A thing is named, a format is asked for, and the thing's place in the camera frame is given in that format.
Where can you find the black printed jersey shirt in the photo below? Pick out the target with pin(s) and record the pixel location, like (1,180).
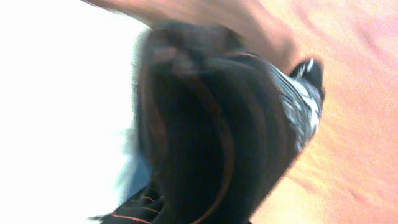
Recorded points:
(219,125)

